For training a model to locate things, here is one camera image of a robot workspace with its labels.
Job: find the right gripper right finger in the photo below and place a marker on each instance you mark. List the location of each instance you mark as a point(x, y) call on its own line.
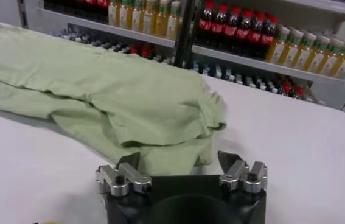
point(245, 178)

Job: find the light green shirt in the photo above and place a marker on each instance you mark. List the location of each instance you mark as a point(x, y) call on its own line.
point(114, 91)

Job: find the white cooler shelf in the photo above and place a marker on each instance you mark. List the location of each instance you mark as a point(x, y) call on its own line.
point(99, 27)
point(251, 63)

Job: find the red cap cola bottle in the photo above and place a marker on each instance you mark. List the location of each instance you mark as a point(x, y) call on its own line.
point(267, 40)
point(255, 37)
point(243, 34)
point(231, 31)
point(218, 29)
point(205, 25)

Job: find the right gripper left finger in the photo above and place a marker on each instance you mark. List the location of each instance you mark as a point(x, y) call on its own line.
point(120, 181)

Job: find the open glass cooler door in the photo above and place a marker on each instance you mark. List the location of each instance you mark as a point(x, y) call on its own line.
point(22, 13)

